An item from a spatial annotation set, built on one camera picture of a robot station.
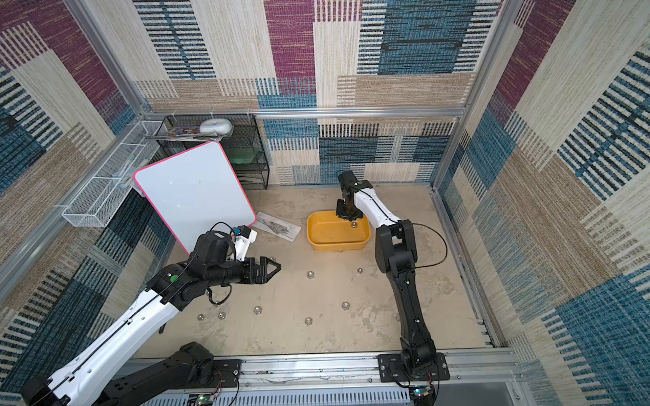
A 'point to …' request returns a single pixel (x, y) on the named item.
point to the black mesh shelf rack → (238, 134)
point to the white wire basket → (97, 201)
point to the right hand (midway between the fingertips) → (343, 213)
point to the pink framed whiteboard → (195, 193)
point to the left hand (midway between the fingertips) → (270, 265)
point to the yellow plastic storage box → (328, 232)
